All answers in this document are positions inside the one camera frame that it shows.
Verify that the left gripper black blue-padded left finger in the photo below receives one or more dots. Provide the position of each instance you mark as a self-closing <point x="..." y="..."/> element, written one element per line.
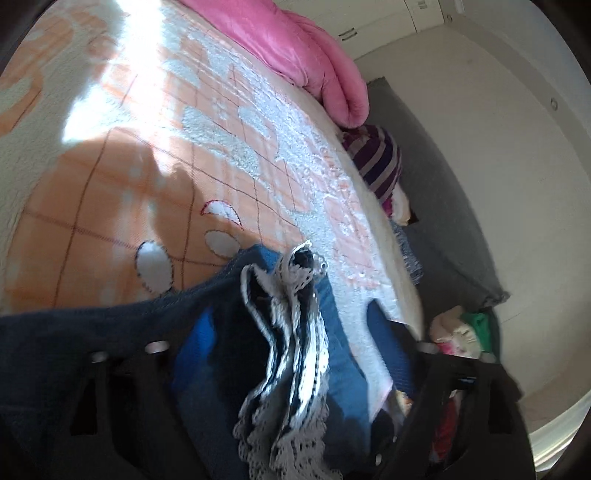
<point x="85" y="394"/>

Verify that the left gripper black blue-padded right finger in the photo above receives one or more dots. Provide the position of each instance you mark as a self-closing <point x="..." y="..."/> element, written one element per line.
<point x="492" y="442"/>

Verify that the blue denim lace-hem pants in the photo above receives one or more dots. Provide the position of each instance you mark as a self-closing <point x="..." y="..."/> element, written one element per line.
<point x="264" y="381"/>

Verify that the stack of folded clothes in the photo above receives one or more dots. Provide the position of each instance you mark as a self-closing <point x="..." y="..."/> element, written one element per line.
<point x="455" y="332"/>

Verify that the grey padded headboard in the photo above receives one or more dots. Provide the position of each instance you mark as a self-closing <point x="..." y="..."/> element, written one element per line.
<point x="446" y="238"/>

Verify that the blue floral fabric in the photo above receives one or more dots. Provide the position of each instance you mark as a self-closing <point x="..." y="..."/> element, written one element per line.
<point x="412" y="263"/>

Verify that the cream pillow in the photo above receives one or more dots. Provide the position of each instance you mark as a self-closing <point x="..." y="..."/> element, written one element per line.
<point x="401" y="209"/>

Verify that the cream orange patterned bed blanket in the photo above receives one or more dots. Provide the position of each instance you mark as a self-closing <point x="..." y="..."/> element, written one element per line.
<point x="141" y="149"/>

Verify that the purple striped pillow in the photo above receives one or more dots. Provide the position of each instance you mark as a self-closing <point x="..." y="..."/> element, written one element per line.
<point x="378" y="159"/>

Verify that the pink quilt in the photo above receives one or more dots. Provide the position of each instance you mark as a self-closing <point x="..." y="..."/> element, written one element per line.
<point x="295" y="48"/>

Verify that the white built-in wardrobe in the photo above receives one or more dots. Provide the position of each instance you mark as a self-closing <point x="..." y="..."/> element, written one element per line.
<point x="362" y="26"/>

